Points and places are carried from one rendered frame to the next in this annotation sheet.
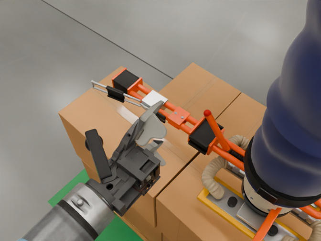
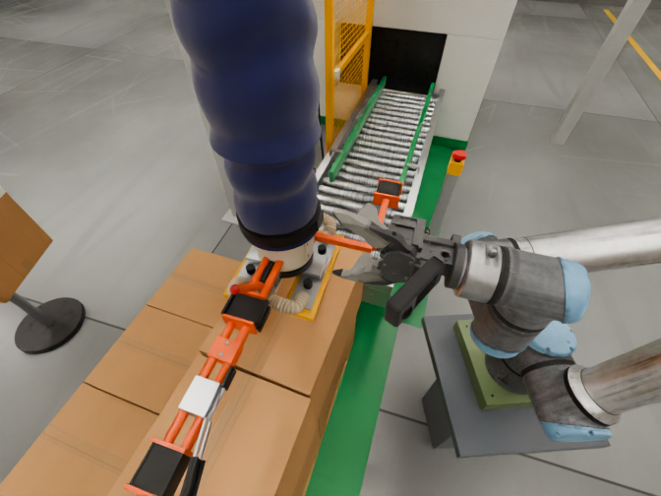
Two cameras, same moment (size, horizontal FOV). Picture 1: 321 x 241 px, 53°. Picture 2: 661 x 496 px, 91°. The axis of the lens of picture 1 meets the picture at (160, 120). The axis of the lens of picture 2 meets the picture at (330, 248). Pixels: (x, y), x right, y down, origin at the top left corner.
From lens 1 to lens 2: 62 cm
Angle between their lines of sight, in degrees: 61
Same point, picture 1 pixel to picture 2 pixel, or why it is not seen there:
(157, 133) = (373, 212)
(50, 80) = not seen: outside the picture
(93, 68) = not seen: outside the picture
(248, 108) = (116, 365)
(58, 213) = (517, 269)
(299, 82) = (294, 89)
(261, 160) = (301, 209)
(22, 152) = not seen: outside the picture
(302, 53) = (275, 67)
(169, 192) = (298, 381)
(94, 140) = (404, 293)
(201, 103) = (103, 438)
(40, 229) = (544, 276)
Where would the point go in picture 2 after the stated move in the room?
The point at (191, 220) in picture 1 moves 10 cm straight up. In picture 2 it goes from (321, 345) to (320, 332)
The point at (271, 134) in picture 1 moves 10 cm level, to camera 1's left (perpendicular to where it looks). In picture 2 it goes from (293, 176) to (310, 206)
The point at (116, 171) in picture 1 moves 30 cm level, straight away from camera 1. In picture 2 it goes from (425, 255) to (257, 386)
